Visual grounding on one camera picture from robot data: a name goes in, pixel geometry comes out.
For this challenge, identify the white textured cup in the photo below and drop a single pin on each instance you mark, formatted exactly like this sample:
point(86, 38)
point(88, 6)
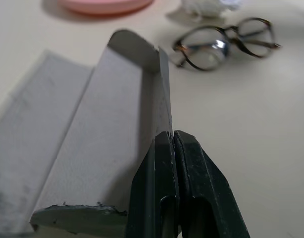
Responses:
point(204, 7)

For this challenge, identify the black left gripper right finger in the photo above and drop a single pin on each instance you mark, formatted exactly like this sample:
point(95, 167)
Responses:
point(209, 188)

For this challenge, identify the pink plate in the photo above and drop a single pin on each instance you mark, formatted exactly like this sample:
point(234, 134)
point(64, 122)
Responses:
point(102, 5)

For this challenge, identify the tortoiseshell frame eyeglasses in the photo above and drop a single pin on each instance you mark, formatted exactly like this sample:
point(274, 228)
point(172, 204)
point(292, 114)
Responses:
point(216, 47)

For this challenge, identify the grey glasses case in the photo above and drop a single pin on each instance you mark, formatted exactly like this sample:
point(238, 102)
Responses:
point(97, 129)

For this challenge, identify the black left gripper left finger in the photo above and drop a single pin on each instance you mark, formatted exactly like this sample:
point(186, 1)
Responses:
point(152, 188)

